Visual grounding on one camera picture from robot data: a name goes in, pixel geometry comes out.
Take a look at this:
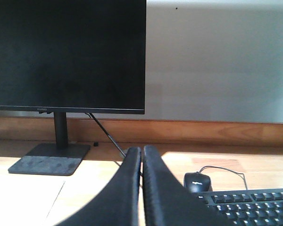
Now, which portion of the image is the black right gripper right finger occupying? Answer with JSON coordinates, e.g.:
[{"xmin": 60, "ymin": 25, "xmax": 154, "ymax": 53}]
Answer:
[{"xmin": 142, "ymin": 145, "xmax": 229, "ymax": 226}]

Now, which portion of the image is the black monitor cable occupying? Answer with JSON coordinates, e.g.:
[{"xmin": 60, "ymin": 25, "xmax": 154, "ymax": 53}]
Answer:
[{"xmin": 86, "ymin": 113, "xmax": 127, "ymax": 158}]

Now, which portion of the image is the wooden desk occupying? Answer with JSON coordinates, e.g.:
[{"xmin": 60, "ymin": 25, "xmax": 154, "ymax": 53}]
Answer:
[{"xmin": 0, "ymin": 117, "xmax": 283, "ymax": 226}]

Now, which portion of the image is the grey desk cable grommet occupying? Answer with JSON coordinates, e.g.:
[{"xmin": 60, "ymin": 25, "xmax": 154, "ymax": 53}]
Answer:
[{"xmin": 119, "ymin": 148, "xmax": 129, "ymax": 158}]

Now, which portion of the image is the black keyboard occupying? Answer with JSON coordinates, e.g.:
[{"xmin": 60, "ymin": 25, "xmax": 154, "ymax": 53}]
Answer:
[{"xmin": 195, "ymin": 188, "xmax": 283, "ymax": 226}]

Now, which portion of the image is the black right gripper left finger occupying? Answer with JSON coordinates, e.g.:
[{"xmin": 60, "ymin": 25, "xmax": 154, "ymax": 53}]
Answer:
[{"xmin": 58, "ymin": 147, "xmax": 141, "ymax": 226}]

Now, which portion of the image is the black computer mouse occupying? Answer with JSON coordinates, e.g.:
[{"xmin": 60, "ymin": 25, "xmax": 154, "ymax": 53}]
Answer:
[{"xmin": 183, "ymin": 172, "xmax": 212, "ymax": 193}]

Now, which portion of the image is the black monitor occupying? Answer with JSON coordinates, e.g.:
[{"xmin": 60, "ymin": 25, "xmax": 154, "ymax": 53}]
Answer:
[{"xmin": 0, "ymin": 0, "xmax": 147, "ymax": 176}]

